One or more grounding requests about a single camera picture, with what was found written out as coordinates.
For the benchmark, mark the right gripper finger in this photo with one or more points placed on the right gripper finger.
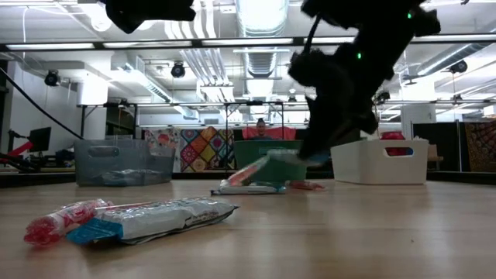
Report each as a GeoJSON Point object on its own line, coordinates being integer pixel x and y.
{"type": "Point", "coordinates": [329, 131]}

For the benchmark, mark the red white candy roll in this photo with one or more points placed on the red white candy roll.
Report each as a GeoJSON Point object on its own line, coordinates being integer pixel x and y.
{"type": "Point", "coordinates": [58, 224]}
{"type": "Point", "coordinates": [248, 174]}
{"type": "Point", "coordinates": [308, 185]}

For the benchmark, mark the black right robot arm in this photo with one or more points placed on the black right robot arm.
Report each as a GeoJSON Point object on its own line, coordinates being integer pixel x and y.
{"type": "Point", "coordinates": [387, 23]}

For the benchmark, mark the black hanging spotlight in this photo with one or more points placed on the black hanging spotlight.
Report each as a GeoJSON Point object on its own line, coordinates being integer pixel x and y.
{"type": "Point", "coordinates": [52, 77]}
{"type": "Point", "coordinates": [459, 66]}
{"type": "Point", "coordinates": [178, 71]}
{"type": "Point", "coordinates": [383, 96]}

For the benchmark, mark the red cloth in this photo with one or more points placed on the red cloth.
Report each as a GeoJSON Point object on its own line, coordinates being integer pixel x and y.
{"type": "Point", "coordinates": [284, 133]}

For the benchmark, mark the white plastic bin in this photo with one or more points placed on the white plastic bin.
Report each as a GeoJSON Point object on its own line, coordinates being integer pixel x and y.
{"type": "Point", "coordinates": [368, 166]}

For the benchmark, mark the person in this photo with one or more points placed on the person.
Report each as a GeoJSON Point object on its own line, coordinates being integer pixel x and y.
{"type": "Point", "coordinates": [261, 128]}

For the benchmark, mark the white pillar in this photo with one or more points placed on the white pillar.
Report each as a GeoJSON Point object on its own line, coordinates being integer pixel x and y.
{"type": "Point", "coordinates": [418, 120]}

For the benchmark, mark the black metal stand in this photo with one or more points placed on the black metal stand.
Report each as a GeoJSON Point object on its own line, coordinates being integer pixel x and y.
{"type": "Point", "coordinates": [253, 102]}

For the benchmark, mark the green plastic bin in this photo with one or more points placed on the green plastic bin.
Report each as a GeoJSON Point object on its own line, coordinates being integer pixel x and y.
{"type": "Point", "coordinates": [248, 151]}

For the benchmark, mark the black partition panel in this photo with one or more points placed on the black partition panel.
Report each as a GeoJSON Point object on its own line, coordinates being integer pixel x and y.
{"type": "Point", "coordinates": [438, 143]}

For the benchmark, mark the tan cardboard box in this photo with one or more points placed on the tan cardboard box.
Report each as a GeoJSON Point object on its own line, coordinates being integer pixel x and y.
{"type": "Point", "coordinates": [435, 153]}

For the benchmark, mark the colourful patchwork quilt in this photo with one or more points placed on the colourful patchwork quilt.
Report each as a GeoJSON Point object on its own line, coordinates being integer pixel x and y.
{"type": "Point", "coordinates": [197, 151]}

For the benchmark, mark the dark patterned tapestry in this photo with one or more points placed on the dark patterned tapestry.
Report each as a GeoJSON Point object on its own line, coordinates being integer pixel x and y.
{"type": "Point", "coordinates": [480, 147]}

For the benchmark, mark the grey translucent plastic bin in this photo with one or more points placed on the grey translucent plastic bin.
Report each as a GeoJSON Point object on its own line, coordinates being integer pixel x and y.
{"type": "Point", "coordinates": [155, 155]}

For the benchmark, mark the small black monitor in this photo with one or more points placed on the small black monitor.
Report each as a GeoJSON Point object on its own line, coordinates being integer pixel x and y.
{"type": "Point", "coordinates": [38, 139]}

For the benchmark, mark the red lever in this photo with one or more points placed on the red lever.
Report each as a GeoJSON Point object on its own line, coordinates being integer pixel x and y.
{"type": "Point", "coordinates": [23, 148]}

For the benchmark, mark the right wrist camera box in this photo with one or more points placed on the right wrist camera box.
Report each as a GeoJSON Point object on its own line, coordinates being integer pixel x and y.
{"type": "Point", "coordinates": [304, 69]}

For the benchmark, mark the round silver ceiling duct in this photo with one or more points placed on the round silver ceiling duct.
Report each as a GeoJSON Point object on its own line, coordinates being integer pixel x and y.
{"type": "Point", "coordinates": [261, 19]}

